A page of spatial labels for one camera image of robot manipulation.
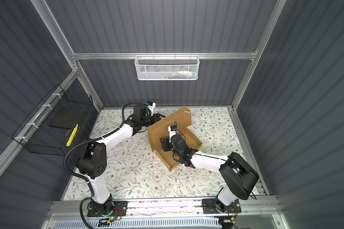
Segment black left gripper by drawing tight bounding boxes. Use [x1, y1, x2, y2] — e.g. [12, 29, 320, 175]
[140, 113, 165, 128]

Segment brown cardboard box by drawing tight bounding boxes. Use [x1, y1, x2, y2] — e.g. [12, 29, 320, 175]
[148, 106, 202, 171]

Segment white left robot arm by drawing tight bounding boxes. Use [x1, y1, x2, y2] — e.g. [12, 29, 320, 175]
[76, 113, 165, 205]

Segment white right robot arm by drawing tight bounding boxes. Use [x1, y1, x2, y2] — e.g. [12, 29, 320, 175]
[160, 134, 259, 213]

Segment items in white basket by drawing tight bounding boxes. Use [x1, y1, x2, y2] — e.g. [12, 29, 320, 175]
[159, 71, 198, 80]

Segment yellow marker pen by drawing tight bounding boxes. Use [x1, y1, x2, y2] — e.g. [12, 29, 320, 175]
[66, 124, 79, 147]

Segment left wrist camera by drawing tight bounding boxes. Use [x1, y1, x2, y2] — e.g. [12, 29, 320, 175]
[133, 101, 156, 118]

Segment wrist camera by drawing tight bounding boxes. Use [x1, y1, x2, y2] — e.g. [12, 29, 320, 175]
[168, 125, 178, 141]
[133, 101, 156, 118]

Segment black corrugated cable conduit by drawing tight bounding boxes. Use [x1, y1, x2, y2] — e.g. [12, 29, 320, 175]
[63, 101, 145, 229]

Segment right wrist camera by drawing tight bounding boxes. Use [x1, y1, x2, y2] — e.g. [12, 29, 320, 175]
[168, 125, 178, 141]

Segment white wire mesh basket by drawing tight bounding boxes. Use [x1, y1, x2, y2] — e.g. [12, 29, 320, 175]
[134, 56, 200, 81]

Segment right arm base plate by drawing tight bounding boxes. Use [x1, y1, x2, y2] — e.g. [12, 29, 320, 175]
[201, 198, 241, 214]

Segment white perforated front rail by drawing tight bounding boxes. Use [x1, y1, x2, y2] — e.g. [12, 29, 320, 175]
[53, 217, 221, 229]

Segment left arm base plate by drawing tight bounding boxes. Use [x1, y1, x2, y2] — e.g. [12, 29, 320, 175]
[87, 200, 128, 217]

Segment black wire mesh basket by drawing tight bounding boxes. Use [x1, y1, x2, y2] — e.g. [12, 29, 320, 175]
[12, 86, 94, 156]

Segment aluminium enclosure frame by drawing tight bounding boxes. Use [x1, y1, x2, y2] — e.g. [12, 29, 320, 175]
[0, 0, 288, 229]

